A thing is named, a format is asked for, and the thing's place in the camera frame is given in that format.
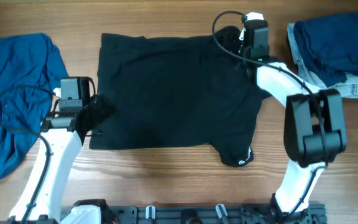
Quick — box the black t-shirt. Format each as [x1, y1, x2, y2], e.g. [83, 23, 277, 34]
[89, 26, 264, 167]

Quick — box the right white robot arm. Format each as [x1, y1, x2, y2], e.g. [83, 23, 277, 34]
[233, 27, 347, 223]

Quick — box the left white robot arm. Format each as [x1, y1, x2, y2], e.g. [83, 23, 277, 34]
[6, 95, 115, 223]

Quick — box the teal blue shirt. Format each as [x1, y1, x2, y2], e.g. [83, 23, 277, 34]
[0, 34, 68, 180]

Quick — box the navy blue folded garment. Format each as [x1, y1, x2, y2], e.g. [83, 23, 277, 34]
[293, 12, 358, 86]

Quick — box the grey folded garment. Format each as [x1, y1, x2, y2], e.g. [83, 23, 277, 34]
[287, 23, 358, 98]

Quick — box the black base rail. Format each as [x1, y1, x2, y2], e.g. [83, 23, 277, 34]
[60, 203, 328, 224]

